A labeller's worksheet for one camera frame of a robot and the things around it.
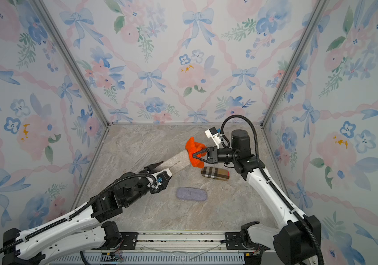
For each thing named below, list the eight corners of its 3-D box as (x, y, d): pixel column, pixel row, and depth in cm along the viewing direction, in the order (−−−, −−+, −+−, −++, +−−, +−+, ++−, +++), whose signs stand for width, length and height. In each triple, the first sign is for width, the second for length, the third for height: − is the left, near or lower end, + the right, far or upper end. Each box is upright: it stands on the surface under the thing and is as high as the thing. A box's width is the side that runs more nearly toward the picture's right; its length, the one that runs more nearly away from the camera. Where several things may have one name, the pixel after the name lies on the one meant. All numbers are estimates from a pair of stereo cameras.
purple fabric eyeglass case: (176, 201, 88) (175, 198, 85) (176, 189, 92) (176, 186, 89) (206, 201, 88) (207, 199, 85) (205, 189, 92) (206, 186, 89)
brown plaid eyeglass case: (200, 177, 96) (200, 174, 93) (201, 169, 100) (202, 165, 97) (228, 181, 95) (229, 178, 92) (228, 173, 98) (229, 169, 95)
